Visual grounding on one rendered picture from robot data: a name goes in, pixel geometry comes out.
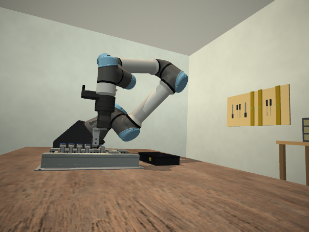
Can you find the grey relay panel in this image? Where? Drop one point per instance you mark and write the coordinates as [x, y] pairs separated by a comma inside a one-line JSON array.
[[112, 159]]

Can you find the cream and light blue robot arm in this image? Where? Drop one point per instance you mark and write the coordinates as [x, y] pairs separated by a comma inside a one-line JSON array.
[[118, 71]]

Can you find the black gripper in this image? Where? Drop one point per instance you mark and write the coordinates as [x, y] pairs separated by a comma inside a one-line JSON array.
[[104, 105]]

